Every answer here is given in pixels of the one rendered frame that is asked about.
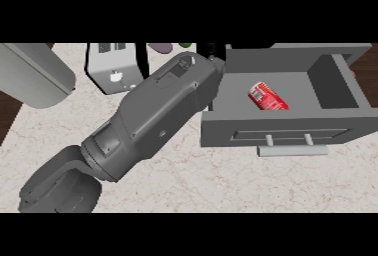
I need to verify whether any pale grey toaster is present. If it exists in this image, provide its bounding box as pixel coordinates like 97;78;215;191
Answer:
84;42;149;96

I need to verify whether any red can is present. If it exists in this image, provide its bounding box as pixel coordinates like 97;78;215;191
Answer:
246;81;289;111

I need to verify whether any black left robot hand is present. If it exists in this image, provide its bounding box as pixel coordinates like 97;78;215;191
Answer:
195;42;274;64

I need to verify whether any grey open drawer box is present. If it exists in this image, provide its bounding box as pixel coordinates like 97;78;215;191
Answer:
209;42;378;118

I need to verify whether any grey drawer front with handle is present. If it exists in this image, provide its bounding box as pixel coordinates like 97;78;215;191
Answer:
197;107;378;158

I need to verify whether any purple vegetable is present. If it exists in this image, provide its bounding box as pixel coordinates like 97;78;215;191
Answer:
147;42;174;55

